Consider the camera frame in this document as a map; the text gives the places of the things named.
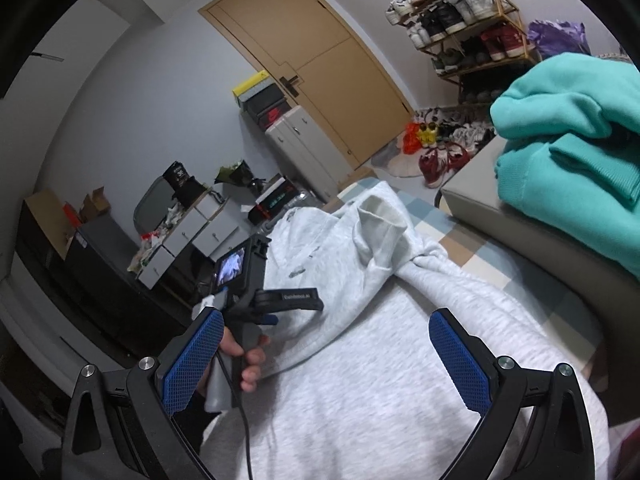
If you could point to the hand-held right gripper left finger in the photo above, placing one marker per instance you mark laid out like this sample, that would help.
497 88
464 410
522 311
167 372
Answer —
192 360

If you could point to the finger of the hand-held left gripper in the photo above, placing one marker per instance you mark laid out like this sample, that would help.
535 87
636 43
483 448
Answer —
295 298

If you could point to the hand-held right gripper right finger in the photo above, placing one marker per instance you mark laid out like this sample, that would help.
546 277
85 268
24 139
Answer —
460 365

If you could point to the light grey hoodie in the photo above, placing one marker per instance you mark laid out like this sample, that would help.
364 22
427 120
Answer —
360 340

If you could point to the person's left hand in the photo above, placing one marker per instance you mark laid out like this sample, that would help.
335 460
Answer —
252 357

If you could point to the white drawer cabinet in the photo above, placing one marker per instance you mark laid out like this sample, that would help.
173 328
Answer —
190 240
305 150

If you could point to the black box with green print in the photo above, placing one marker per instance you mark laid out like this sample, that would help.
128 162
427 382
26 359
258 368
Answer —
275 202

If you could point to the black bag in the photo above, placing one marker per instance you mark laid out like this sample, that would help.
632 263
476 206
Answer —
180 182

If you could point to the dark low cabinet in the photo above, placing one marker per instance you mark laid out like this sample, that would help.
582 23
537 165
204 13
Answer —
100 290

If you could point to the grey padded bench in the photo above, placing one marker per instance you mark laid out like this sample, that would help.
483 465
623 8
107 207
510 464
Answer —
540 270

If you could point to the stack of shoe boxes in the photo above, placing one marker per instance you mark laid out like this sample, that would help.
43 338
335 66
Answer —
260 97

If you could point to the round rug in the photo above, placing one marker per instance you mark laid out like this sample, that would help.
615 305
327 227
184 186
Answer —
395 160

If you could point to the cardboard box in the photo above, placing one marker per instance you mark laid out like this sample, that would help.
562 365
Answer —
50 220

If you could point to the pile of shoes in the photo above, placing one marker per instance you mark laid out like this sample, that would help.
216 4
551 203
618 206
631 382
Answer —
440 145

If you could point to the wooden door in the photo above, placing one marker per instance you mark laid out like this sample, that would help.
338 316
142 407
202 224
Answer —
310 55

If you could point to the teal sweatshirt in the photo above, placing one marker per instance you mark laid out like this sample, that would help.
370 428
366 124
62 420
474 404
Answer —
575 160

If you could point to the metal shoe rack with shoes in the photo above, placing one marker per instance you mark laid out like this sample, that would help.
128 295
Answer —
465 15

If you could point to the purple bag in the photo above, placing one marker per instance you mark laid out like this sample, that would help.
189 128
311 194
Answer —
557 35

